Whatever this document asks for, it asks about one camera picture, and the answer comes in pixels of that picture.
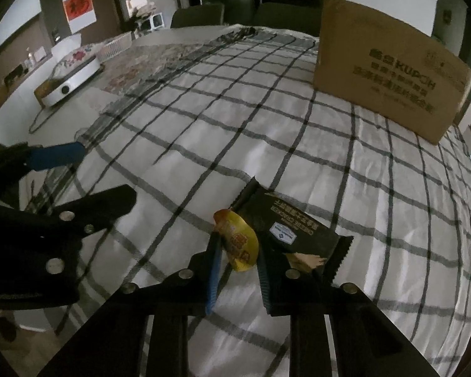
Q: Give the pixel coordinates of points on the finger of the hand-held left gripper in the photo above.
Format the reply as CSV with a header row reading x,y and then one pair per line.
x,y
57,156
102,204

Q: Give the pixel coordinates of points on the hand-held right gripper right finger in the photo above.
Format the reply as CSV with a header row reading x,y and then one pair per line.
x,y
265,282

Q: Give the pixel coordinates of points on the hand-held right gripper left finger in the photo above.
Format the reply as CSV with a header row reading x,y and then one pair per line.
x,y
214,279

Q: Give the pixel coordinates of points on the yellow snack packet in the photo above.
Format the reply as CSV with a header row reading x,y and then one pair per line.
x,y
237,239

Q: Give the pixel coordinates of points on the cardboard box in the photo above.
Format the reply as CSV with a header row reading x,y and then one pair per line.
x,y
384,78

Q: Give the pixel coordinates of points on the black snack packet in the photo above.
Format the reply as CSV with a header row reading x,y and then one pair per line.
x,y
298,224

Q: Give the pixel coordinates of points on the white electric cooker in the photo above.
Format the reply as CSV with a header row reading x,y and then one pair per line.
x,y
70,82

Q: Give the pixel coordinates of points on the floral table mat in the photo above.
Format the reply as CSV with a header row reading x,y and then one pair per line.
x,y
141,66

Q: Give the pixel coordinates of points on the white plastic basket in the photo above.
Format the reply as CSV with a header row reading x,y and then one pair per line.
x,y
114,47

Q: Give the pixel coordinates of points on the brown door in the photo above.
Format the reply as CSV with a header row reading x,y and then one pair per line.
x,y
51,8

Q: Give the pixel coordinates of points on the red and white door poster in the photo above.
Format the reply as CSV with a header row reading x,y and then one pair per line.
x,y
78,6

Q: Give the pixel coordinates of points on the white storage rack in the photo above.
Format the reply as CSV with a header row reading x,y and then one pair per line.
x,y
155,21

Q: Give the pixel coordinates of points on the dark dining chair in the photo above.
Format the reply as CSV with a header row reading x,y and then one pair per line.
x,y
198,15

